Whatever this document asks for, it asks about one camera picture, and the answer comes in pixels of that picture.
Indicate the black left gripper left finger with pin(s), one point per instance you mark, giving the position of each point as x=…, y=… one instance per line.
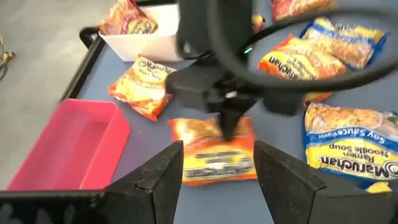
x=140, y=202

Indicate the orange chicken ramen pack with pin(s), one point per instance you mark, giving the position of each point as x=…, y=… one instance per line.
x=143, y=87
x=214, y=161
x=295, y=62

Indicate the pink plastic bin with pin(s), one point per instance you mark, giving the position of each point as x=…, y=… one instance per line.
x=62, y=146

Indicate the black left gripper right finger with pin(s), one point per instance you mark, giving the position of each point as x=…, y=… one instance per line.
x=289, y=193

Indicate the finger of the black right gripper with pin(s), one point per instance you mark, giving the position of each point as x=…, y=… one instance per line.
x=227, y=124
x=237, y=121

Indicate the white plastic bin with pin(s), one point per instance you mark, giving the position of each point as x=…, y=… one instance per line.
x=146, y=46

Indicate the blue soy sauce ramen pack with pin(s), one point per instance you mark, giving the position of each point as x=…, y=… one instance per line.
x=351, y=46
x=351, y=146

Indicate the black aluminium table frame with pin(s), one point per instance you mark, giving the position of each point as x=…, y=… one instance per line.
x=84, y=68

